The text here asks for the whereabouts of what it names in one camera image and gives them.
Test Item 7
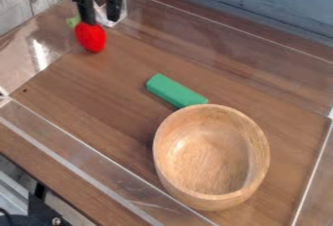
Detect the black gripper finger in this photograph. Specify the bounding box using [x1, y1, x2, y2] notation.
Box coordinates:
[76, 0, 97, 25]
[107, 0, 122, 21]

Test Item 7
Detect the red toy strawberry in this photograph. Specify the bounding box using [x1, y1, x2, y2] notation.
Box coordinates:
[67, 16, 107, 53]

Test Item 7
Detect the green rectangular block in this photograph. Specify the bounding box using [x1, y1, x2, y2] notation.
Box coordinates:
[146, 73, 209, 108]

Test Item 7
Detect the wooden bowl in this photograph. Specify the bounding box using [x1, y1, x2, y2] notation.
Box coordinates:
[153, 104, 270, 211]

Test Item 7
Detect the clear acrylic back wall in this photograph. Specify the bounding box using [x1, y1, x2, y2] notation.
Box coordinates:
[119, 0, 333, 115]

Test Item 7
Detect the clear acrylic wall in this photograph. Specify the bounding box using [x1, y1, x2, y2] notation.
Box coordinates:
[0, 97, 217, 226]
[119, 0, 333, 115]
[290, 107, 333, 226]

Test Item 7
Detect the clear acrylic front wall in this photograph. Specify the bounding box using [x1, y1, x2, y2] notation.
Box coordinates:
[0, 97, 217, 226]

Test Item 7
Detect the black clamp with cable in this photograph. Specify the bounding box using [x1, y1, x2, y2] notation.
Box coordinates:
[0, 194, 72, 226]

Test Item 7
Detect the clear acrylic right wall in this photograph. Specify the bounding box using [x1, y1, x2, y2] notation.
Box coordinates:
[290, 107, 333, 226]

